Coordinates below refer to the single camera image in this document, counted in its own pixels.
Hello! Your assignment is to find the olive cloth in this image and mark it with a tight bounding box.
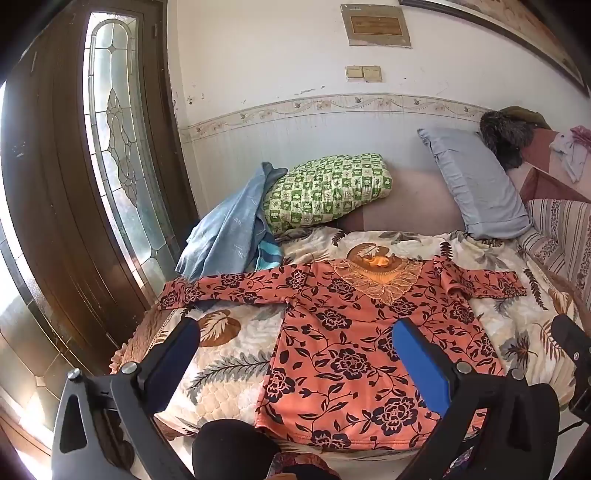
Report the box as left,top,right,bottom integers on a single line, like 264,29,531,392
501,106,552,131

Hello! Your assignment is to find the person's leg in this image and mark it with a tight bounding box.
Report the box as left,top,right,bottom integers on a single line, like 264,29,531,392
191,419,278,480

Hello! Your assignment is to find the orange floral blouse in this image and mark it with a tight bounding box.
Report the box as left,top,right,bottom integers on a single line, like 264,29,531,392
159,257,528,450

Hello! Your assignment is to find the green checkered pillow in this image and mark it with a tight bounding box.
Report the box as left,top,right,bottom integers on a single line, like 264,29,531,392
263,152,394,235

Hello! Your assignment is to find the thin black cable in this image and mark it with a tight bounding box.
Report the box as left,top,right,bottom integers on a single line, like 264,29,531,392
554,415,583,438

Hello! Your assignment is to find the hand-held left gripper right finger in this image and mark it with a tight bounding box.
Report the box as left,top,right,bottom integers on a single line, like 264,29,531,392
392,318,561,480

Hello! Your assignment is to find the dark furry cloth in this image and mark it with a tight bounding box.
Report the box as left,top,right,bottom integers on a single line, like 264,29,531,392
479,110,536,171

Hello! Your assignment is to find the grey blue pillow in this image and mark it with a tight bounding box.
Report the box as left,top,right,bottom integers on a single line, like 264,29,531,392
418,128,534,240

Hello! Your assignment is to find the leaf printed blanket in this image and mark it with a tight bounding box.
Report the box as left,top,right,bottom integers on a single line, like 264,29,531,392
110,226,587,457

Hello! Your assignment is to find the wall plaque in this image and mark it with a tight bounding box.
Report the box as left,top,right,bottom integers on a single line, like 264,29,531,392
341,4,411,48

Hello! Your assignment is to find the framed wall picture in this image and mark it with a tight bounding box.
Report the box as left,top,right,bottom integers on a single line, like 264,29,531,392
399,0,591,95

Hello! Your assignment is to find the mauve mattress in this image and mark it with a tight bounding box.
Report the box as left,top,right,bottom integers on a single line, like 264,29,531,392
337,164,467,234

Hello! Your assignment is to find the pink white crumpled cloth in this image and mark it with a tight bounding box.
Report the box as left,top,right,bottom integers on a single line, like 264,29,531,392
549,127,591,183

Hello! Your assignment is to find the brown wooden door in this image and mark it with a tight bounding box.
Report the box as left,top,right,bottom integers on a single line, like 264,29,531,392
0,0,199,377

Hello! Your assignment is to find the light blue knit sweater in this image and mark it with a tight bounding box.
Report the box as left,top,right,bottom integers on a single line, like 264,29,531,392
175,161,289,281

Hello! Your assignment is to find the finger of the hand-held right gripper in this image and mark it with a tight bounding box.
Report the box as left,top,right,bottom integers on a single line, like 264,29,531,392
551,315,591,370

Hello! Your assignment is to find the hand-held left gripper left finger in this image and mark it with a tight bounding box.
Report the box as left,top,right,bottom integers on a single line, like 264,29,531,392
52,316,201,480

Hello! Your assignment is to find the blue striped knit sweater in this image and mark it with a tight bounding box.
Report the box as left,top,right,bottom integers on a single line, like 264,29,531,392
255,231,283,272

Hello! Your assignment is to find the striped cushion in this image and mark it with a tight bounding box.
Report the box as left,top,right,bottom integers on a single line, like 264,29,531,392
515,198,591,301

